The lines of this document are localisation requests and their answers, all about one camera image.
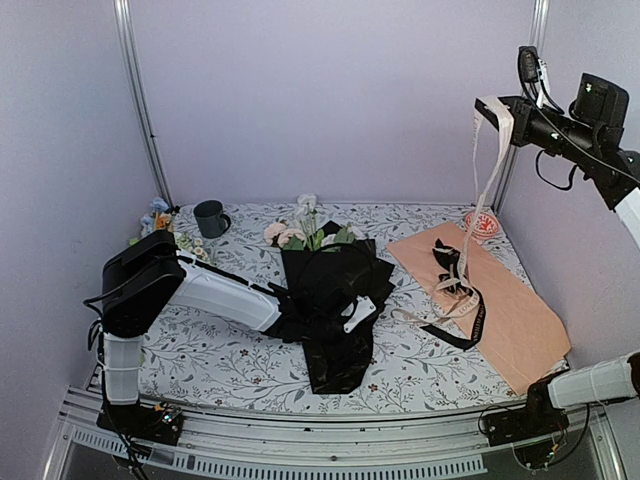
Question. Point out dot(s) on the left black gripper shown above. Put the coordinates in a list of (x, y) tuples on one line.
[(348, 341)]

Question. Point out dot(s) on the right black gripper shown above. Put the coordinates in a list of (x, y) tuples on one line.
[(522, 107)]

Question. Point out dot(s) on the cream printed ribbon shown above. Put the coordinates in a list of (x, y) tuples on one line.
[(480, 190)]

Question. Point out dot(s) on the black wrapping paper sheet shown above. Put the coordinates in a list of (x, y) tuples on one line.
[(338, 366)]

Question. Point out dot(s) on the small white flower stem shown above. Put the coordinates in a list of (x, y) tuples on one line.
[(306, 217)]

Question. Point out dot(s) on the white rose long stem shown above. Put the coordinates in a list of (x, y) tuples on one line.
[(279, 234)]

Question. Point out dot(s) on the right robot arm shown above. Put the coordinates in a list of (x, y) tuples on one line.
[(592, 251)]

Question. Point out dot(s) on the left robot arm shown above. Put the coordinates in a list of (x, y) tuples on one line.
[(152, 275)]

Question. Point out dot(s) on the red patterned small bowl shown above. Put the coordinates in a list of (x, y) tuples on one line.
[(485, 226)]

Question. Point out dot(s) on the black printed ribbon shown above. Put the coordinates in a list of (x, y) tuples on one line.
[(455, 282)]

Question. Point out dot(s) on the dark grey mug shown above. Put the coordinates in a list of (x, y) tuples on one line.
[(211, 220)]

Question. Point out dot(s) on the floral patterned tablecloth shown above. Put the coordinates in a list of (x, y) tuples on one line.
[(190, 356)]

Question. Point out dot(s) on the green leafy flower bunch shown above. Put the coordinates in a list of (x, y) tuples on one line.
[(184, 242)]

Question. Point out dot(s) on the blue orange flower stems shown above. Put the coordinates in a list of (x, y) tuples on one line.
[(159, 218)]

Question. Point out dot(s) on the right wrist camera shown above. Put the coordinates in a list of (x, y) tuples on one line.
[(533, 73)]

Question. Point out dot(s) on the right aluminium frame post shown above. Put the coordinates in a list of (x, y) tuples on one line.
[(536, 38)]

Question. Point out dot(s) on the aluminium frame post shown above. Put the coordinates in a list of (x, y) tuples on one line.
[(536, 38), (124, 26)]

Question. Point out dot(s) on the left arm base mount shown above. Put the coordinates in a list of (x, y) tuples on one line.
[(162, 423)]

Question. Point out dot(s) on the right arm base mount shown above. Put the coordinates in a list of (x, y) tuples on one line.
[(537, 431)]

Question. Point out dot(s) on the left aluminium frame post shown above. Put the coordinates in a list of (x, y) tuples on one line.
[(124, 26)]

